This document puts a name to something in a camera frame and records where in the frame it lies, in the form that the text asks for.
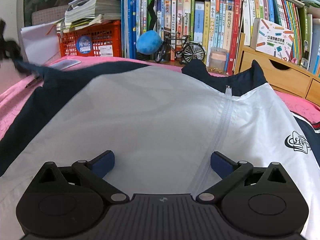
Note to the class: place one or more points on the small clear box gold pins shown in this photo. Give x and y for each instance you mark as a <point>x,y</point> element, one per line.
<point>217,60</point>

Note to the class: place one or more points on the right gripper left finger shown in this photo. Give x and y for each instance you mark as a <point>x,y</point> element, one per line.
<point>91,174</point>

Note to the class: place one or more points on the stack of papers and magazines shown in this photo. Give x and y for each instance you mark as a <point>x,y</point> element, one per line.
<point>84,13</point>

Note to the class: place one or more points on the red plastic crate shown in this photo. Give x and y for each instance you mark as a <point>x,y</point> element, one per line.
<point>96,40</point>

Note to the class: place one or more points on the blue plush ball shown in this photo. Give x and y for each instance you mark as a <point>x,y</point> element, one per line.
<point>148,43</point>

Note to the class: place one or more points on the blue notebook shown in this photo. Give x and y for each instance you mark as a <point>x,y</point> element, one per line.
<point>64,64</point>

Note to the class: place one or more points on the white paper sheet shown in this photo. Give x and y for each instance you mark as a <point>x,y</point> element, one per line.
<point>41,43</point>

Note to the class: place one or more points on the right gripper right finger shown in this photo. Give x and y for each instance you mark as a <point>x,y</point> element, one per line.
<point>231,173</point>

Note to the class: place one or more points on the miniature black bicycle model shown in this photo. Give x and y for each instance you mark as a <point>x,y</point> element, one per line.
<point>189,50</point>

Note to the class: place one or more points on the white pocket printer box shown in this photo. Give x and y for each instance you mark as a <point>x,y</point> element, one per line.
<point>272,39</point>

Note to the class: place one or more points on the wooden drawer organizer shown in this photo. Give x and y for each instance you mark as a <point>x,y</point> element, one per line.
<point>283,76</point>

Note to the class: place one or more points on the white and navy zip jacket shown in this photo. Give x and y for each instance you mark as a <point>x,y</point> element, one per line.
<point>162,126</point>

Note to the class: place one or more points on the row of standing books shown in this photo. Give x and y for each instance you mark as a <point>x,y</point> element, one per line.
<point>219,23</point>

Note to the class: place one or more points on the pink bunny print blanket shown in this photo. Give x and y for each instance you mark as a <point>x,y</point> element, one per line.
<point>14,98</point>

